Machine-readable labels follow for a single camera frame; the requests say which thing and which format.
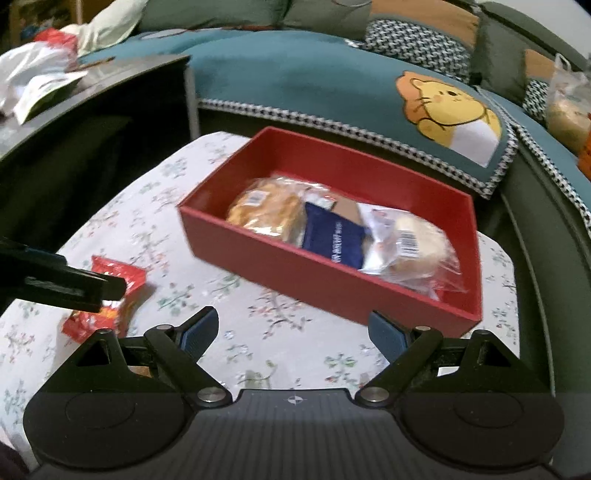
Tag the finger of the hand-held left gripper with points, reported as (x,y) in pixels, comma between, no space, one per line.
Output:
(69,286)

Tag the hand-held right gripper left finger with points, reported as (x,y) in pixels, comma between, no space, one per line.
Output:
(201,330)

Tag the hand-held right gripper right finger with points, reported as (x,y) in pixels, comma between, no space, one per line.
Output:
(385,334)

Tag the red snack packet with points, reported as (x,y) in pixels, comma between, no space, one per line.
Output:
(129,279)

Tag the red rectangular box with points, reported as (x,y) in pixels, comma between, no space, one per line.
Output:
(323,295)

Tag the round cake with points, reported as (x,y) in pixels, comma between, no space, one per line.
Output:
(415,258)

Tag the dark blue snack packet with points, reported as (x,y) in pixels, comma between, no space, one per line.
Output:
(332,235)

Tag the clear packet of yellow crisps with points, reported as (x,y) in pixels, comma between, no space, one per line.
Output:
(268,207)

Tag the floral tablecloth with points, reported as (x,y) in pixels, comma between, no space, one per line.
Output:
(258,364)

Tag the white paper packet green print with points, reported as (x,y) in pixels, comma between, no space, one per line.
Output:
(46,94)

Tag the dark side table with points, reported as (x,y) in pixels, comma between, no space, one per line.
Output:
(115,85)

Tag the crumpled white plastic bag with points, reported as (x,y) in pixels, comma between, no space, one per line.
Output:
(27,69)

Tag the red plastic bag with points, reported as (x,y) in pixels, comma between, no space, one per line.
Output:
(57,38)

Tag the cream cloth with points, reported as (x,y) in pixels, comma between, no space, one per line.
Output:
(111,27)

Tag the teal sofa cover bear print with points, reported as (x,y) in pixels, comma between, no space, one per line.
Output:
(300,78)

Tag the houndstooth pillow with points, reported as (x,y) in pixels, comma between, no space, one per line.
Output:
(538,92)
(415,48)

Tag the plastic bag with yellowish contents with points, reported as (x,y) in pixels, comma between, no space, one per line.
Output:
(570,115)

